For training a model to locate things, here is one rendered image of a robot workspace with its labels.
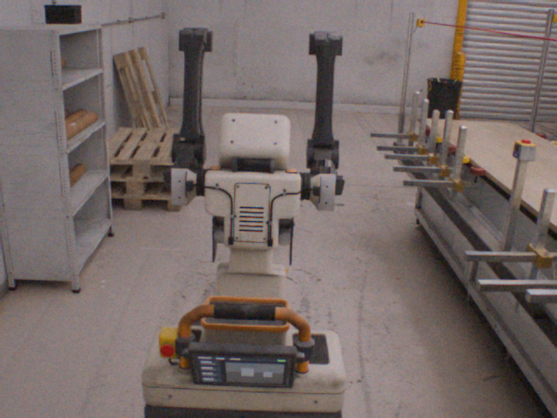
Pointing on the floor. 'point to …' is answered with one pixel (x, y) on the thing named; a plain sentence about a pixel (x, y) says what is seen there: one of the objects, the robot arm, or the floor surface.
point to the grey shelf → (51, 151)
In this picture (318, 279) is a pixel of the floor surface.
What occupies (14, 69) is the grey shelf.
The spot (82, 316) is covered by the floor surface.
